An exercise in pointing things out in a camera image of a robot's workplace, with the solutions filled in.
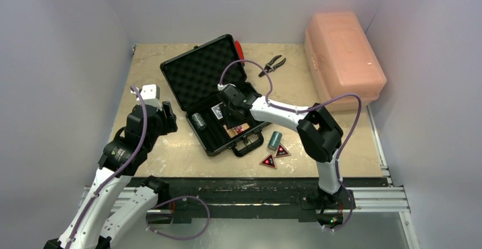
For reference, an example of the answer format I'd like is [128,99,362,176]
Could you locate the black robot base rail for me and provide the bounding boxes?
[82,176,411,226]

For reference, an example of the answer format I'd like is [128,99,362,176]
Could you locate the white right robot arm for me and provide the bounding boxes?
[218,84,343,208]

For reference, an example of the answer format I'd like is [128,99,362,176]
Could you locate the red Texas Hold'em card box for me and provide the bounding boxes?
[223,123,250,138]

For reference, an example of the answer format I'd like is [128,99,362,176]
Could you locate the blue green poker chip stack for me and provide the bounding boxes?
[192,113,207,131]

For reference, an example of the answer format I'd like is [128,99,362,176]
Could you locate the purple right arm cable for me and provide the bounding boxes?
[218,59,363,233]

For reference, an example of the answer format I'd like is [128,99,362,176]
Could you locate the black wire stripper pliers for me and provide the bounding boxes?
[258,55,286,77]

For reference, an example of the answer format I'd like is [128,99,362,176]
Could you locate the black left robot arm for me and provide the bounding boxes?
[45,101,177,248]

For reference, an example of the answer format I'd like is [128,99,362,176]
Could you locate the blue playing card deck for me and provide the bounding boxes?
[211,103,223,120]

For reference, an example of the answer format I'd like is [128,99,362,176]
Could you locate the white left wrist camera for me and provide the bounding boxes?
[130,84,162,110]

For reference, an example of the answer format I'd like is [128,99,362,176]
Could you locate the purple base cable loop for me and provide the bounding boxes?
[146,196,210,241]

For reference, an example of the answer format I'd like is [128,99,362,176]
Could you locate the black poker carrying case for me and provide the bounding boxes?
[160,34,268,157]

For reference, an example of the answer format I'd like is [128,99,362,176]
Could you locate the pink plastic storage box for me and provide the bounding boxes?
[304,11,387,106]

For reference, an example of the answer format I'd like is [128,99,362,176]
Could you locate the red triangle dealer button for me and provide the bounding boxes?
[259,153,277,169]

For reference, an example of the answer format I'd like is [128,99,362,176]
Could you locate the red handled tool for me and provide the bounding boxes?
[234,40,244,60]

